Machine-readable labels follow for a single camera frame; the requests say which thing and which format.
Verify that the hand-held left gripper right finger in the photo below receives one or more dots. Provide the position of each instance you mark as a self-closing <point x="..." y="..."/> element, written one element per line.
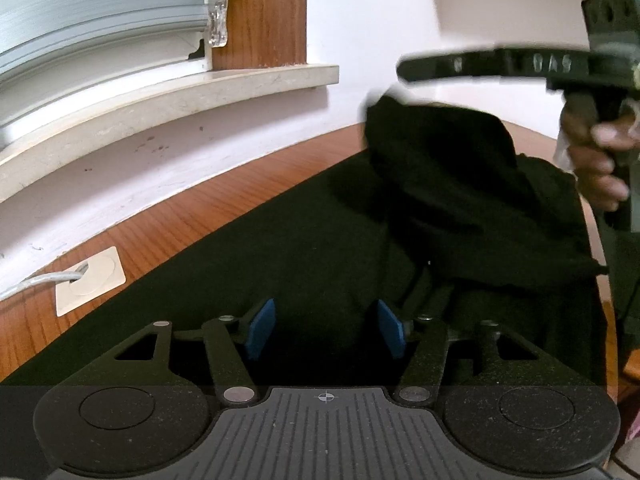
<point x="391" y="327"/>

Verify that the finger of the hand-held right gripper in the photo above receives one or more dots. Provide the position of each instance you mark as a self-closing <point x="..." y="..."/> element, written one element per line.
<point x="475" y="65"/>

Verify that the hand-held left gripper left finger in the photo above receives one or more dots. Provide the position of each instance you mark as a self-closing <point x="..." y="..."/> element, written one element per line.
<point x="261" y="327"/>

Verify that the black garment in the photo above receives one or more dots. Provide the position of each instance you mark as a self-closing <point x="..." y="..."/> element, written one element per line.
<point x="325" y="260"/>

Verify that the person's right hand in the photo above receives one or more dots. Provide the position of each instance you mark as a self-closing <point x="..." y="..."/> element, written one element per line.
<point x="595" y="170"/>

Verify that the stone window sill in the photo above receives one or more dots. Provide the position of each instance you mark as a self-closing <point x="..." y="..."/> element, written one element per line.
<point x="175" y="102"/>

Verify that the white window blind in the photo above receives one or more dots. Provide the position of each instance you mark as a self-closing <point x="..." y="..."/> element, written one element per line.
<point x="90" y="25"/>

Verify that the wooden window frame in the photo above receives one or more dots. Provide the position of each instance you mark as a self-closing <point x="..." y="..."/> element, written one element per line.
<point x="265" y="10"/>

